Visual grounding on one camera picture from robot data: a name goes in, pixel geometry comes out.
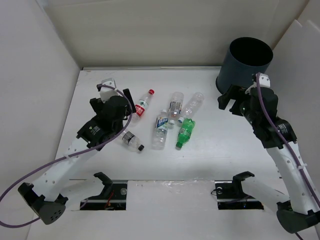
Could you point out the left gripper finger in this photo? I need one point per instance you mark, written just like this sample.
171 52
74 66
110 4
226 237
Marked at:
128 95
96 104

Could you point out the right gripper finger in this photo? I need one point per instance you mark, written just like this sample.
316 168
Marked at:
239 96
224 99

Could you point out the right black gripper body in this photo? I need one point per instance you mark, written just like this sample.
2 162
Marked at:
250 115

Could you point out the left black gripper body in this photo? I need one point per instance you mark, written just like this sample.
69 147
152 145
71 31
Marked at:
128 111

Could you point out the red cap labelled bottle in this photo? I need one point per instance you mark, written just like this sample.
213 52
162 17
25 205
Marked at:
142 105

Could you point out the clear unlabelled plastic bottle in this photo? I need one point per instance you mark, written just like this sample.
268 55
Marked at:
192 106

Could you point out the small black cap bottle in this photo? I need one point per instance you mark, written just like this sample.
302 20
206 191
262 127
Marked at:
131 140

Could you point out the green plastic bottle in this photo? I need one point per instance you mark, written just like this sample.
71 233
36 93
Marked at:
185 132

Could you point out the clear bottle white blue label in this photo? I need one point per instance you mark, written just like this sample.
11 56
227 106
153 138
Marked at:
175 104

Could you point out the blue green label water bottle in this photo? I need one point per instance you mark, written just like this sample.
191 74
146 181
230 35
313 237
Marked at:
160 130

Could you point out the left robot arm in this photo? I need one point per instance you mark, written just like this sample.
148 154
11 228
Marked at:
49 196

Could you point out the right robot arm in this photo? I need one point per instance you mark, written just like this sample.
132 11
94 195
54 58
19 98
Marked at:
299 209

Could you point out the dark blue round bin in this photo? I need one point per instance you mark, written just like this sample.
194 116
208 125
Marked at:
246 56

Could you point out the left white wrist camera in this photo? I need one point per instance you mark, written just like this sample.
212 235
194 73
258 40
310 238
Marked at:
107 89

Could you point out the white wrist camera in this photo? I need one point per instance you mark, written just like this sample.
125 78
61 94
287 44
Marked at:
262 79
107 89

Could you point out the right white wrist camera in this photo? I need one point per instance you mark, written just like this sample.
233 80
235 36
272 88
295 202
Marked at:
262 79

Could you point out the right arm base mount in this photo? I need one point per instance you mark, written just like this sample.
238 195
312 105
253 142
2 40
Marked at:
230 196

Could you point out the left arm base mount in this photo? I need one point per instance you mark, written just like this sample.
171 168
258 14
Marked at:
113 196

